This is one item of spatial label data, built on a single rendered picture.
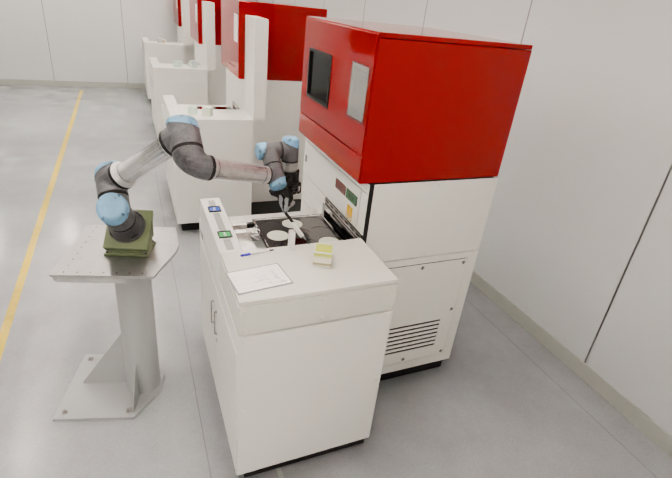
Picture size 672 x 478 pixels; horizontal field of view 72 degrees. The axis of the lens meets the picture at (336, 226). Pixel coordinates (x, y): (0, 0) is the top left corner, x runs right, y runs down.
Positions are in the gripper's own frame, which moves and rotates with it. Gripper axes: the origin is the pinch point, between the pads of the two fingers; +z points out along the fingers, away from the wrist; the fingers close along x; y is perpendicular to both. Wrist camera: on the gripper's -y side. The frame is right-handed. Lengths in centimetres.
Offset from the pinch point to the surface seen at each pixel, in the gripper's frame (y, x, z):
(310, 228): 10.2, -8.8, 9.1
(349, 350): -21, -59, 34
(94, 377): -71, 58, 94
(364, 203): 11.9, -36.2, -13.3
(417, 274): 41, -55, 27
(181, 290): 9, 99, 99
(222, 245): -38.5, -2.7, 3.1
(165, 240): -39, 38, 17
